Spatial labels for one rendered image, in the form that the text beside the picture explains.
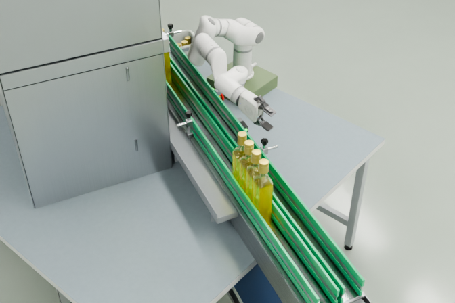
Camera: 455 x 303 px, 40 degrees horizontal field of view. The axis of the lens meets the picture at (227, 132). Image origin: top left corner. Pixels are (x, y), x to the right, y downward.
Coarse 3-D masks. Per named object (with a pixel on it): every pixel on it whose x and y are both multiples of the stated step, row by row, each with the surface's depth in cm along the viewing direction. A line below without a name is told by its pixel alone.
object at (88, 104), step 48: (0, 0) 198; (48, 0) 205; (96, 0) 212; (144, 0) 220; (0, 48) 207; (48, 48) 215; (96, 48) 223; (144, 48) 231; (0, 96) 302; (48, 96) 225; (96, 96) 234; (144, 96) 244; (48, 144) 237; (96, 144) 247; (144, 144) 258; (48, 192) 250
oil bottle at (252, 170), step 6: (258, 150) 217; (252, 156) 217; (258, 156) 216; (252, 162) 218; (258, 162) 218; (246, 168) 222; (252, 168) 220; (258, 168) 220; (246, 174) 223; (252, 174) 219; (246, 180) 225; (252, 180) 220; (246, 186) 227; (252, 186) 222; (246, 192) 228; (252, 192) 224; (252, 198) 226
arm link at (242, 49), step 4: (236, 20) 300; (240, 20) 298; (244, 20) 298; (248, 20) 299; (244, 24) 296; (248, 24) 295; (252, 24) 295; (256, 24) 297; (236, 48) 305; (240, 48) 304; (244, 48) 304; (248, 48) 305; (252, 48) 308; (240, 52) 305; (244, 52) 305
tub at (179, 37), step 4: (180, 32) 350; (184, 32) 351; (188, 32) 352; (192, 32) 349; (168, 36) 348; (176, 36) 350; (180, 36) 351; (184, 36) 352; (192, 36) 348; (176, 40) 351; (180, 40) 352; (184, 40) 353
